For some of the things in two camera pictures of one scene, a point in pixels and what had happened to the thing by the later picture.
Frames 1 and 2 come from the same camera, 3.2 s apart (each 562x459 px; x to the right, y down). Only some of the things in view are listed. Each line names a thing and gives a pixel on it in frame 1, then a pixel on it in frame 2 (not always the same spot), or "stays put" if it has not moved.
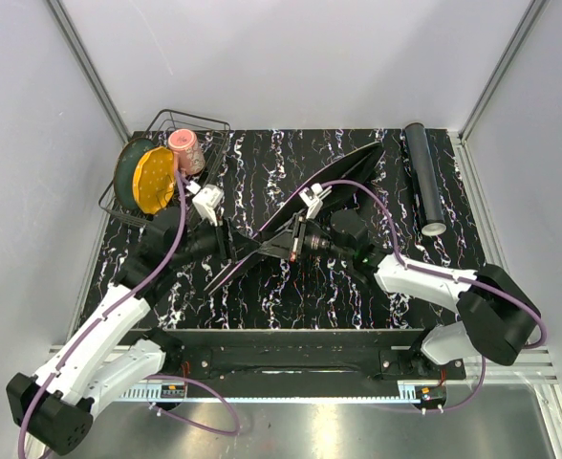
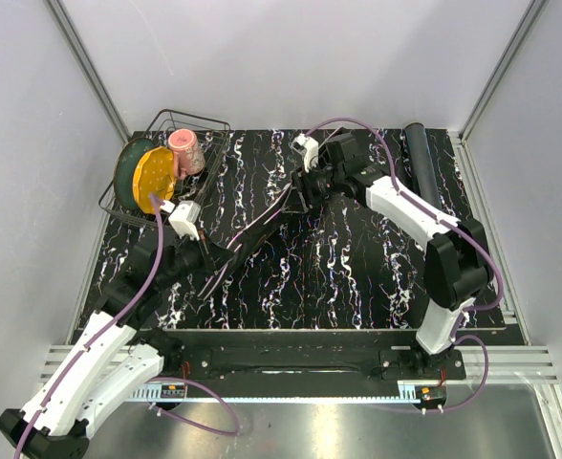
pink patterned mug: (189, 157) stays put
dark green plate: (125, 165) stays put
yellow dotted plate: (154, 180) stays put
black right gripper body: (316, 241) to (318, 185)
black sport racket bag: (336, 191) to (291, 199)
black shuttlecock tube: (426, 180) stays put
